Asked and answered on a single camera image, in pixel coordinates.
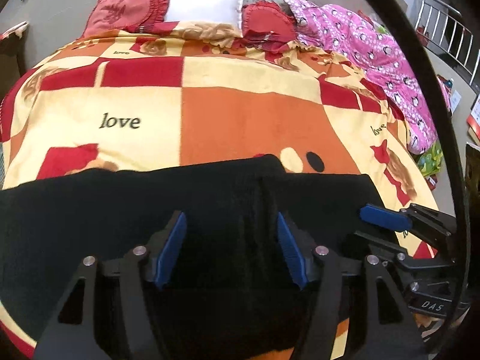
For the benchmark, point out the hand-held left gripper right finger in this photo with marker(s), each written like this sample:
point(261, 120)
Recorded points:
point(292, 251)

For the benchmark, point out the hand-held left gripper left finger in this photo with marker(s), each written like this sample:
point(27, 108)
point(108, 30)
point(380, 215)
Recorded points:
point(172, 247)

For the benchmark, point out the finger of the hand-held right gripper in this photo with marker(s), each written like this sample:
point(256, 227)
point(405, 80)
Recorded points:
point(382, 217)
point(390, 251)

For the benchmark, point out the black pants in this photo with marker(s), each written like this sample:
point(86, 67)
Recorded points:
point(225, 232)

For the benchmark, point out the green printed cloth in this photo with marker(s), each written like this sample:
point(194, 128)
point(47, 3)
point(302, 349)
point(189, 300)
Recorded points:
point(431, 161)

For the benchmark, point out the red and white box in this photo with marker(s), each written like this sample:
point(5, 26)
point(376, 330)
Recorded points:
point(473, 116)

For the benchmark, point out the red and yellow printed blanket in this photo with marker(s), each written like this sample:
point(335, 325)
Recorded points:
point(243, 112)

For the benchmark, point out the pink printed quilt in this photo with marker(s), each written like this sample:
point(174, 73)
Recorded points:
point(367, 56)

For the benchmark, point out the metal railing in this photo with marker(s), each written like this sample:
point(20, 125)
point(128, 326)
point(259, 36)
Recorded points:
point(450, 33)

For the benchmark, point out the round red ruffled pillow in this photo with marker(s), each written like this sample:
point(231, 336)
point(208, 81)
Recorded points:
point(268, 22)
point(120, 11)

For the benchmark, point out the white pillow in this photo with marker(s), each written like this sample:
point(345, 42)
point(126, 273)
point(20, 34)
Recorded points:
point(204, 9)

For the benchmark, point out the dark wooden table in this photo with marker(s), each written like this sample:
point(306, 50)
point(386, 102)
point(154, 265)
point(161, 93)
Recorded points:
point(13, 52)

